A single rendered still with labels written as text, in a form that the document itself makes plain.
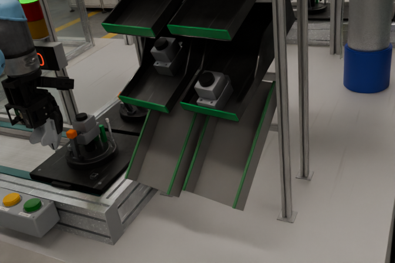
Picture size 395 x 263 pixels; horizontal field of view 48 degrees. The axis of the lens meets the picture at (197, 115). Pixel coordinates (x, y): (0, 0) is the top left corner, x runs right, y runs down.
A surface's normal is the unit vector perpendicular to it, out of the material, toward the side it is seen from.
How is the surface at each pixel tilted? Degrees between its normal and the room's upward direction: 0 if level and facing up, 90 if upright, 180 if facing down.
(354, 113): 0
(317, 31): 90
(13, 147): 0
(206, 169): 45
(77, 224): 90
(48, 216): 90
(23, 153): 0
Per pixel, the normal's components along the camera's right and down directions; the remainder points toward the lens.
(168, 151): -0.50, -0.30
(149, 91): -0.36, -0.60
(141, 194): 0.89, 0.11
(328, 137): -0.13, -0.87
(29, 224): -0.44, 0.47
